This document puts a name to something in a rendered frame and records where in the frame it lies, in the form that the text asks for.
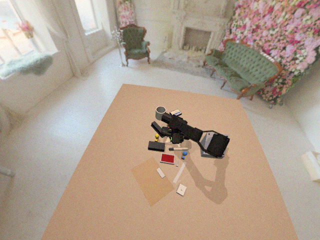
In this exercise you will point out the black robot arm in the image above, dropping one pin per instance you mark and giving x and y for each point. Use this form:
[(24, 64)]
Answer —
[(217, 144)]

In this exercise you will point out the grey cup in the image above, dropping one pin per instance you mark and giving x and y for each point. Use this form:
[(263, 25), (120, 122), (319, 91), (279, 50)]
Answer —
[(160, 110)]

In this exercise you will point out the cream inspection card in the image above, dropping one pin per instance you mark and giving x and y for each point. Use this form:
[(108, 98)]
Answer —
[(168, 141)]

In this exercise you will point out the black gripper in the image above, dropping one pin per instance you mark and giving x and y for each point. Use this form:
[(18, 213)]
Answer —
[(167, 132)]

